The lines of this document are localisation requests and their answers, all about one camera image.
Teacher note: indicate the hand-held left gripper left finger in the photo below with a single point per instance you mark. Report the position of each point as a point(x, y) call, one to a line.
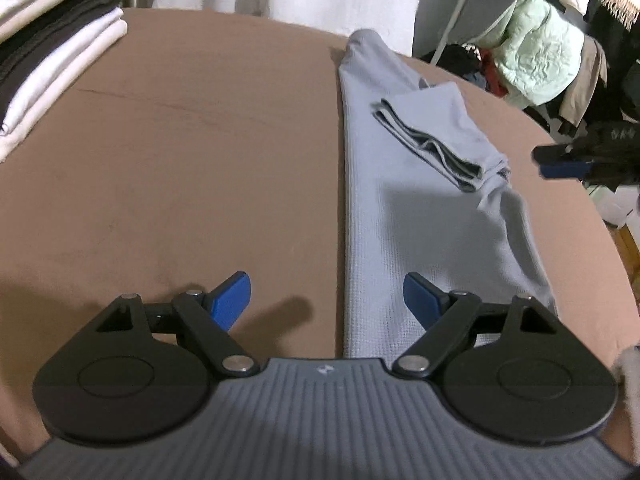
point(232, 300)

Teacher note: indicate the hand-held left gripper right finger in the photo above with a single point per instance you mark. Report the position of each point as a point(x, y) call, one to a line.
point(422, 301)

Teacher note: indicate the pile of dark clothes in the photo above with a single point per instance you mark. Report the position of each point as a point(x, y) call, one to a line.
point(457, 62)

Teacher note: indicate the mint green quilted jacket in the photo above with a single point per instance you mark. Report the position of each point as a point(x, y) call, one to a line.
point(542, 47)

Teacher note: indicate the stack of folded clothes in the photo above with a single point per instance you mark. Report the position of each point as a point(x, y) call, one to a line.
point(45, 50)

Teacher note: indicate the grey-blue waffle knit garment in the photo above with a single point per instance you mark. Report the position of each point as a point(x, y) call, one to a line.
point(400, 210)

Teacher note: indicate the beige hanging garment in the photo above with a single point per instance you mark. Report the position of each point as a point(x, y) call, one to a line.
point(582, 80)

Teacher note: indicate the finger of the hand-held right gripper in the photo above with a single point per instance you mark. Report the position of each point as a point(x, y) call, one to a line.
point(562, 169)
point(552, 152)

